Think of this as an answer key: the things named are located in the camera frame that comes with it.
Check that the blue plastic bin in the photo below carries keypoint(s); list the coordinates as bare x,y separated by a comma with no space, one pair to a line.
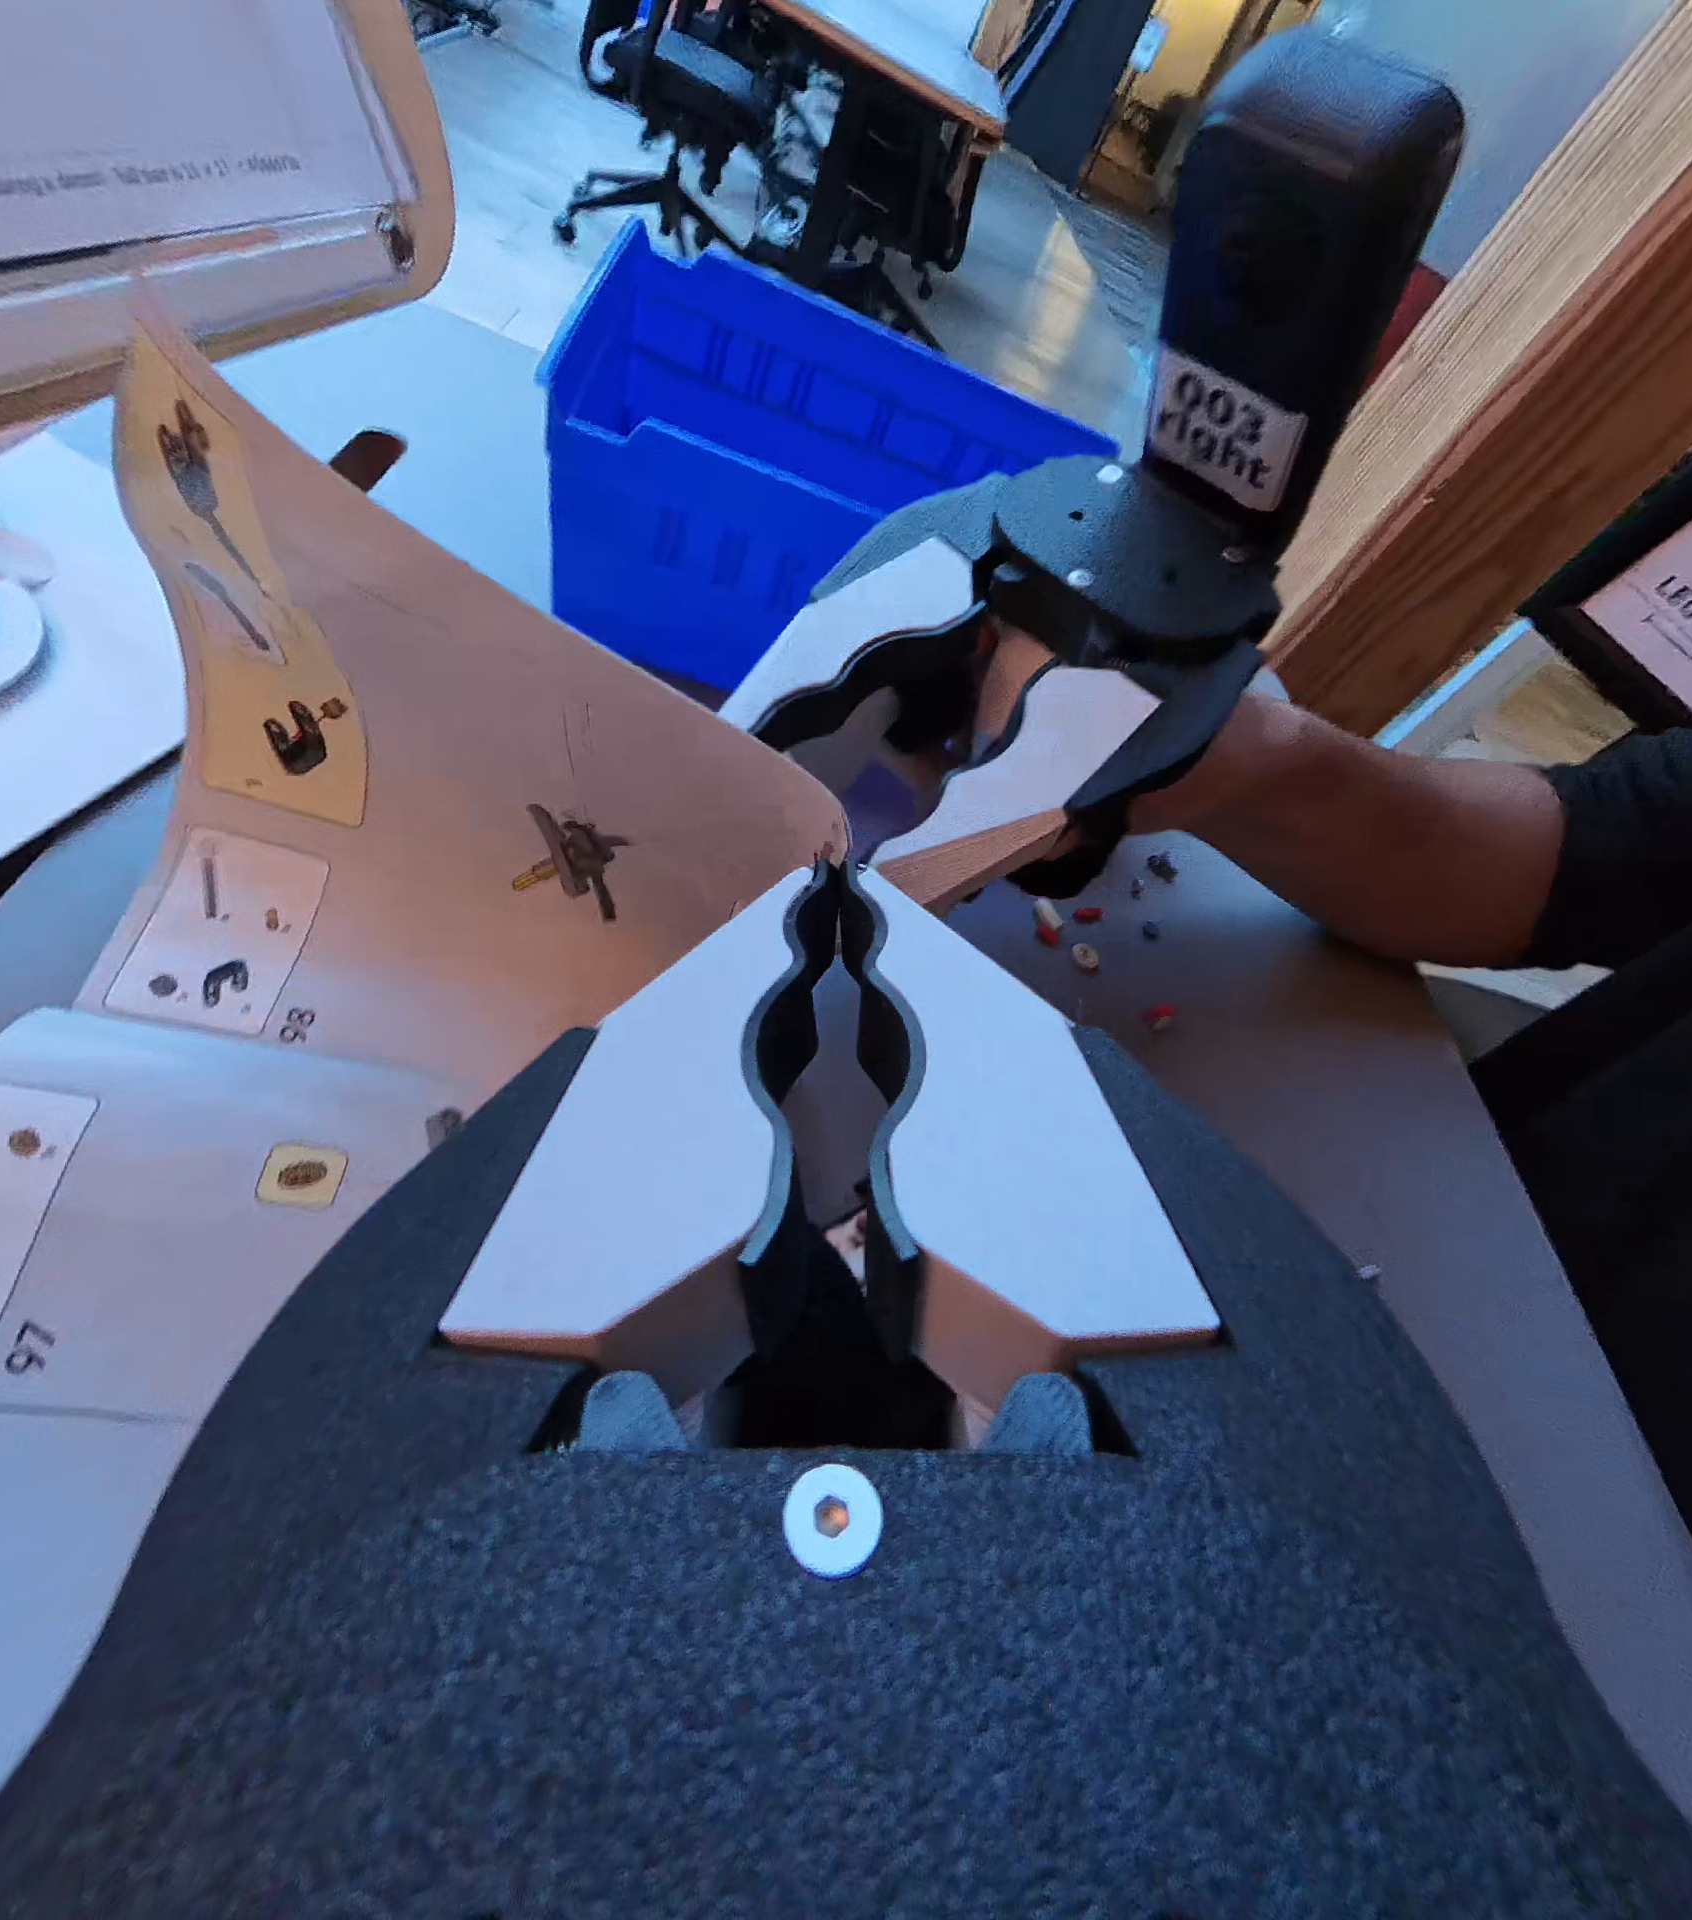
727,450

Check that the person's right hand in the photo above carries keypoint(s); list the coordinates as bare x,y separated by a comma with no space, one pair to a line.
1251,794

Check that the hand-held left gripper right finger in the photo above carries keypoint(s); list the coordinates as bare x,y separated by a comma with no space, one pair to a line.
1041,1185

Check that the person's right forearm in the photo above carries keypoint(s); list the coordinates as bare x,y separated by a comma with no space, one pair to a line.
1446,840

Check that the wooden frame beam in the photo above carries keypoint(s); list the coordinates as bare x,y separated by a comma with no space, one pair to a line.
1537,374

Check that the background desk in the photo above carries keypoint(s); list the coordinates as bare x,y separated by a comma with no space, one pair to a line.
907,61

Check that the person's dark clothing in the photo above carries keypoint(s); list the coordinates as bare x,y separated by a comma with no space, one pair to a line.
1686,1274

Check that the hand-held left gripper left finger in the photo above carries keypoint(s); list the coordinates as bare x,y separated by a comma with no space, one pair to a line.
621,1185

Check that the black office chair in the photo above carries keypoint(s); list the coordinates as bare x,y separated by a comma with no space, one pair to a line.
667,90
877,210

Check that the black blue lego pin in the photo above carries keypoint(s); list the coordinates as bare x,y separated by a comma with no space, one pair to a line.
1160,867

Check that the lego instruction booklet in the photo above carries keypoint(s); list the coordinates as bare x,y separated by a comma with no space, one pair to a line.
486,675

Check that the wooden board with paper sheet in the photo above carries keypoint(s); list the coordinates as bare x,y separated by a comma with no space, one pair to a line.
110,151

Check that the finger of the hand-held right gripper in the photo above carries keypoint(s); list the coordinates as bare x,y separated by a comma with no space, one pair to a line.
891,592
1026,780

